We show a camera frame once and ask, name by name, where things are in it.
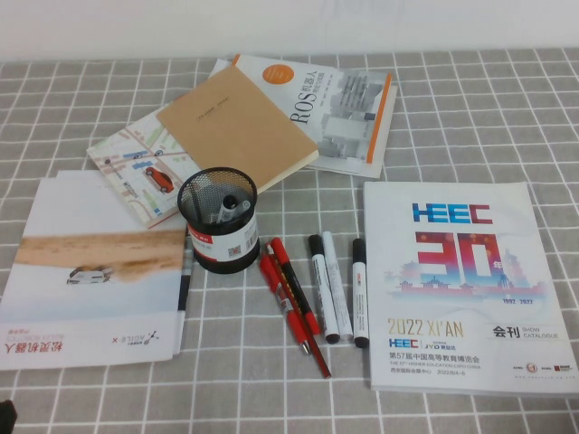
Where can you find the grey transparent pen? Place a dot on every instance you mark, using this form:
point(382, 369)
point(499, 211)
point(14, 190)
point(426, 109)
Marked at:
point(246, 206)

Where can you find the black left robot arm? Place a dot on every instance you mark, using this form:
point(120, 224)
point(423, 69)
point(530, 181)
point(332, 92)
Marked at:
point(5, 418)

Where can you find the red and black pen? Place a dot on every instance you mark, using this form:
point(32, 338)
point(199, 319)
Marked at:
point(296, 289)

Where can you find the black mesh pen holder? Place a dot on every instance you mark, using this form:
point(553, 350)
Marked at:
point(212, 253)

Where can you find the red gel pen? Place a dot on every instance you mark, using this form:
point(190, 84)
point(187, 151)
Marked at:
point(282, 303)

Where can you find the all white marker pen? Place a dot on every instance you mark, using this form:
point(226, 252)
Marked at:
point(339, 289)

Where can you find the white marker with black cap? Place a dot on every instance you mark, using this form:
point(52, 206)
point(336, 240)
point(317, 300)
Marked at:
point(224, 212)
point(325, 294)
point(360, 294)

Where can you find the kraft brown notebook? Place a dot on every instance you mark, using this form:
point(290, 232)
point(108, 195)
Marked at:
point(235, 126)

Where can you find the white ROS book orange spine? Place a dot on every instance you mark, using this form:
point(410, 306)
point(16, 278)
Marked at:
point(316, 99)

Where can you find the white brochure with dark strip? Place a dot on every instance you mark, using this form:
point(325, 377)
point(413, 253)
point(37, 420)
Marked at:
point(183, 294)

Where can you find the thin red pencil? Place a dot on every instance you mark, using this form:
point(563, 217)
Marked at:
point(322, 361)

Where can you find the city map book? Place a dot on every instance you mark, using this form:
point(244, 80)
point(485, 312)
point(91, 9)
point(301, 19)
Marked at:
point(135, 181)

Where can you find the HEEC show catalogue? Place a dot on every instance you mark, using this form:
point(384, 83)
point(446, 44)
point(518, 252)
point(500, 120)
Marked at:
point(452, 271)

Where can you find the grey checked tablecloth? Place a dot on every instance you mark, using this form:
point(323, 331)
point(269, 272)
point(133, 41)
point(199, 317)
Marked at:
point(475, 113)

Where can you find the white AgileX car brochure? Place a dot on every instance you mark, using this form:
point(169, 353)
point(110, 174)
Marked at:
point(90, 307)

